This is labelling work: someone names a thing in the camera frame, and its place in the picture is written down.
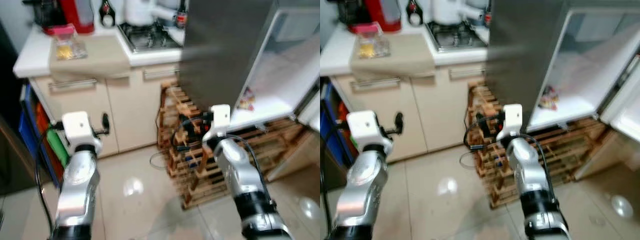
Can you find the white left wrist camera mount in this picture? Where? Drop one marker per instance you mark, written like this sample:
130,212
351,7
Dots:
367,129
80,130

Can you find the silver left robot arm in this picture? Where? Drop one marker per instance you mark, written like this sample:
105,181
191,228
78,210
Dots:
362,185
80,185

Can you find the clear plastic snack bag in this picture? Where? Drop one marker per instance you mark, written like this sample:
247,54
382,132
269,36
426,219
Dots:
79,47
382,46

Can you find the white fridge door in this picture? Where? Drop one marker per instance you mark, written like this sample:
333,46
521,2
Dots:
625,107
311,107

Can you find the red coffee machine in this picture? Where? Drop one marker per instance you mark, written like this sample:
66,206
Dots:
77,15
382,15

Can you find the colourful small snack package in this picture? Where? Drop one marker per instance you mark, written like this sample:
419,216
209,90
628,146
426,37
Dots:
245,100
548,98

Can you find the orange item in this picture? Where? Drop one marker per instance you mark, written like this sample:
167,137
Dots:
42,117
342,112

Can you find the steel gas stove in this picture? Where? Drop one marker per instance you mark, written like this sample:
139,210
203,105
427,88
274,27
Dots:
455,36
150,37

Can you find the black appliance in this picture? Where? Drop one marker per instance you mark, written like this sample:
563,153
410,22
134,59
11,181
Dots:
10,125

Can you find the green plastic item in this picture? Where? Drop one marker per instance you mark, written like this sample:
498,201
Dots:
354,142
57,147

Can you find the white electric kettle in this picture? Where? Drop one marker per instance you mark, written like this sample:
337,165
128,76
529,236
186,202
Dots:
447,12
140,12

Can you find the clear glass container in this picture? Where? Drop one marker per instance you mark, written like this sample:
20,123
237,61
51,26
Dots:
467,160
159,161

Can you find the cola bottle red label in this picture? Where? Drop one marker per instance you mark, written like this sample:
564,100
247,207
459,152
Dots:
487,15
181,17

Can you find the pink small item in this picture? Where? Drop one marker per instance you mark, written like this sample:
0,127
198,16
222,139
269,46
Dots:
367,28
64,30

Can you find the stainless steel fridge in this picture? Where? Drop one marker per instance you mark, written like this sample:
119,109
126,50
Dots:
220,50
520,50

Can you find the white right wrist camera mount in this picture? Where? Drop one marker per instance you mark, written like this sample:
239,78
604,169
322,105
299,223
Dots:
219,120
512,119

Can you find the blue plastic crate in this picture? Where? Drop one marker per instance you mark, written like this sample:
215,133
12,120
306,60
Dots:
29,130
334,135

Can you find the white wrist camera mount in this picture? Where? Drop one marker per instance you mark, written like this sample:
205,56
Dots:
512,119
367,129
80,130
219,120

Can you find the beige kitchen cabinet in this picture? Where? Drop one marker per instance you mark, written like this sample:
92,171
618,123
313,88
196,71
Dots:
430,112
130,110

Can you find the wooden wine rack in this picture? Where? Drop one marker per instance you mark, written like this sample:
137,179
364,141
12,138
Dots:
570,145
272,145

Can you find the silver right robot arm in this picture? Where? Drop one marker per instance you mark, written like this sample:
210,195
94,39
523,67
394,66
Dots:
235,170
525,165

